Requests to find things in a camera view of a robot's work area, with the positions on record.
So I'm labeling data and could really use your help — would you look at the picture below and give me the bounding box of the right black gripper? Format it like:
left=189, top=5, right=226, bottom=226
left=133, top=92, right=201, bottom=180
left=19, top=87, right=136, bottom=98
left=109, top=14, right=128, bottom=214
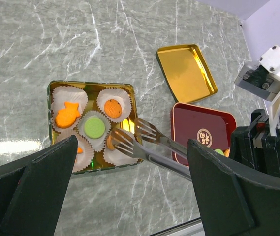
left=229, top=109, right=280, bottom=178

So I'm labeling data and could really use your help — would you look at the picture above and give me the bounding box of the white paper cup bottom left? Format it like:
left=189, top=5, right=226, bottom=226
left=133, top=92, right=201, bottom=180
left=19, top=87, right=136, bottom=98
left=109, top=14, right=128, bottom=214
left=56, top=130, right=94, bottom=173

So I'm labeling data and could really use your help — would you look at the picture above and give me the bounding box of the white paper cup bottom right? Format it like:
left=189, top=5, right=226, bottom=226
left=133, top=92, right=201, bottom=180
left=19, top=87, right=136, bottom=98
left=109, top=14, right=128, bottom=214
left=103, top=132, right=138, bottom=166

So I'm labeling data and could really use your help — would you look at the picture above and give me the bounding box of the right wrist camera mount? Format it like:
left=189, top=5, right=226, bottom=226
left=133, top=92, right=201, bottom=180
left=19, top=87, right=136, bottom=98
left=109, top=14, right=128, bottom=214
left=235, top=45, right=280, bottom=136

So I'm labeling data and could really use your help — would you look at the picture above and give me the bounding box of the gold tin lid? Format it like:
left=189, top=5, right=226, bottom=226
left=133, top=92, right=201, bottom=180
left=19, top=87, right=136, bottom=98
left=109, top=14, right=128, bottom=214
left=156, top=44, right=218, bottom=103

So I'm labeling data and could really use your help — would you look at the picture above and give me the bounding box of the white paper cup top right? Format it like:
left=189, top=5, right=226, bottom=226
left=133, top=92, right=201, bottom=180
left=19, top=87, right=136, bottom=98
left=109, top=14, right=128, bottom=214
left=96, top=88, right=131, bottom=123

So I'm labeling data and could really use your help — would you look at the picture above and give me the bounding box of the white paper cup top left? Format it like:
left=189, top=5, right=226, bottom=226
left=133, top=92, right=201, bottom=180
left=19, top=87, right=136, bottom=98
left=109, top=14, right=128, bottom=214
left=51, top=86, right=88, bottom=133

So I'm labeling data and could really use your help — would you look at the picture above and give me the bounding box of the red lacquer tray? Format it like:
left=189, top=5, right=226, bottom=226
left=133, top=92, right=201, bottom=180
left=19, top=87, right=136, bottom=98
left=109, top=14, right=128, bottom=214
left=170, top=102, right=237, bottom=152

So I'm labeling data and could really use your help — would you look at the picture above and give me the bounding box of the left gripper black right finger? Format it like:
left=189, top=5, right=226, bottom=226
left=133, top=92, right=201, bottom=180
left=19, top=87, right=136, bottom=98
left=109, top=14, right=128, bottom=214
left=187, top=139, right=280, bottom=236

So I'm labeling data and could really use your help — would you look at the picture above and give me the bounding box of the orange swirl cookie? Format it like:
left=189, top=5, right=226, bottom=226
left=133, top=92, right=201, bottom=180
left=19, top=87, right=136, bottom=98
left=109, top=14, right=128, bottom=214
left=106, top=134, right=115, bottom=151

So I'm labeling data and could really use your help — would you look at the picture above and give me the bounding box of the square cookie tin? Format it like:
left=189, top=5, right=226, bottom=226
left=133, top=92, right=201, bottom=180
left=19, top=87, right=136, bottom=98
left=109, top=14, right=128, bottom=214
left=47, top=81, right=141, bottom=174

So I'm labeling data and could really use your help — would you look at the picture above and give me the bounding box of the orange fish cookie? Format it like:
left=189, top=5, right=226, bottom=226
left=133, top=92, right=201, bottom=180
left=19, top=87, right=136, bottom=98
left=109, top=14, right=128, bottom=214
left=55, top=102, right=80, bottom=129
left=77, top=147, right=84, bottom=155

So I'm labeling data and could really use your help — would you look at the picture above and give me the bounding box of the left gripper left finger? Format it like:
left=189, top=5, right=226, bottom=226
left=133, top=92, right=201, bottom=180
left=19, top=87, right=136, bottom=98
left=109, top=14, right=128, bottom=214
left=0, top=135, right=78, bottom=236

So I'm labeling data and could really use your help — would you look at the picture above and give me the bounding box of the green round cookie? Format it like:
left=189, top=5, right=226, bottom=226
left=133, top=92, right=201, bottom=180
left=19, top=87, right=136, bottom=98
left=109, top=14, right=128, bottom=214
left=215, top=149, right=224, bottom=155
left=84, top=117, right=105, bottom=139

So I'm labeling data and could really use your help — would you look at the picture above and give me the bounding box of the white paper cup centre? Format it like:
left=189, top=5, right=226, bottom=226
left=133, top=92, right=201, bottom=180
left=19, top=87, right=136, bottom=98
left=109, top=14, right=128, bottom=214
left=77, top=110, right=111, bottom=152

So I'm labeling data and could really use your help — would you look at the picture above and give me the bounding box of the orange round chip cookie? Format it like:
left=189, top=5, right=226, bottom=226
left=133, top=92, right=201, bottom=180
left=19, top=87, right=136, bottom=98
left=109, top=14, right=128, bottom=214
left=104, top=99, right=123, bottom=119

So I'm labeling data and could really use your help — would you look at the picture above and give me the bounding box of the white paper cup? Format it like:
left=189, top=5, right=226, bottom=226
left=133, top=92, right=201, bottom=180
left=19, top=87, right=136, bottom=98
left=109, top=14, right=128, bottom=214
left=96, top=88, right=131, bottom=123
left=56, top=130, right=94, bottom=173
left=103, top=132, right=138, bottom=166
left=51, top=86, right=88, bottom=133
left=77, top=110, right=111, bottom=152

